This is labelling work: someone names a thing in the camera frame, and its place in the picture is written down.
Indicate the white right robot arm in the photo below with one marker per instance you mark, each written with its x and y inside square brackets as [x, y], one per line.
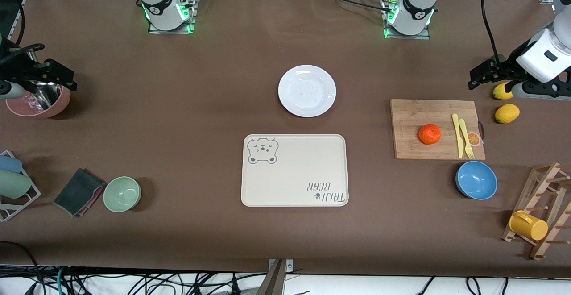
[163, 5]

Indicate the wooden mug rack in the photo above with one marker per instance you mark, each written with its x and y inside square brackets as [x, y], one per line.
[522, 197]

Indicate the wooden cutting board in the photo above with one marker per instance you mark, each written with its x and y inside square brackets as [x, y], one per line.
[415, 112]

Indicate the yellow lemon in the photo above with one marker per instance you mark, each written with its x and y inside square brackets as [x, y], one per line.
[507, 113]
[502, 93]

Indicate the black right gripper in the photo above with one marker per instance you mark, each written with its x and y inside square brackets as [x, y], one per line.
[18, 67]

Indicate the small aluminium table bracket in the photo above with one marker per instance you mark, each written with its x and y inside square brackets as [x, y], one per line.
[290, 266]

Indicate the pale green cup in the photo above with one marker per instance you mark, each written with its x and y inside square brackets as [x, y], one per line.
[13, 184]

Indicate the blue bowl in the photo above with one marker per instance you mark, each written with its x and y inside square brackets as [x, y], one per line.
[476, 180]

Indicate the pink bowl steel interior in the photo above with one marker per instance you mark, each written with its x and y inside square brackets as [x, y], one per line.
[60, 105]

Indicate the dark grey folded cloth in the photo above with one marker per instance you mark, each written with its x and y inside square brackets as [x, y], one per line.
[76, 192]

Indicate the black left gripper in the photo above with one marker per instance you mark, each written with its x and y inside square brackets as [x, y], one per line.
[506, 67]

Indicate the yellow plastic knife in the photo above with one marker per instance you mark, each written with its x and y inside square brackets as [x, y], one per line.
[458, 139]

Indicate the orange fruit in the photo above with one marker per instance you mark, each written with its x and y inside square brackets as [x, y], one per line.
[429, 134]

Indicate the grey slanted pole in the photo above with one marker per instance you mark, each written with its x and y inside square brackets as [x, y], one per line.
[274, 281]

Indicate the crumpled clear plastic film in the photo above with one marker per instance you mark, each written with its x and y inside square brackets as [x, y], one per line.
[32, 104]

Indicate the pale green bowl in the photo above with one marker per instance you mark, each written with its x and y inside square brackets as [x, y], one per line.
[122, 194]

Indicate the yellow mug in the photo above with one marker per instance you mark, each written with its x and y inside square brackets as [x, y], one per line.
[528, 226]

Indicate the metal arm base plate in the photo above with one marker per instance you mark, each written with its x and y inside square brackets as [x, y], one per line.
[426, 36]
[154, 30]

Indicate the cream bear print tray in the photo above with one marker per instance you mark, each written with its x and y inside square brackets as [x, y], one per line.
[294, 174]

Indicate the white round plate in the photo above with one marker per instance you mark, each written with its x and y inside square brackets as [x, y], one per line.
[307, 90]

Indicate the light blue cup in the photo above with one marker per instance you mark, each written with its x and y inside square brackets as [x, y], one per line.
[10, 164]

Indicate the orange slice piece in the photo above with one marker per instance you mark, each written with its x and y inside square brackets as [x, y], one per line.
[474, 139]

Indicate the yellow plastic fork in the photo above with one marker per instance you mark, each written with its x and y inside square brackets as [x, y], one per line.
[466, 139]

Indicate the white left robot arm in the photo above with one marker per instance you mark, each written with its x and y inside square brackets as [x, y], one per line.
[415, 9]

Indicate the green lime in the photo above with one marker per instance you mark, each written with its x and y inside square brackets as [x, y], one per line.
[498, 58]

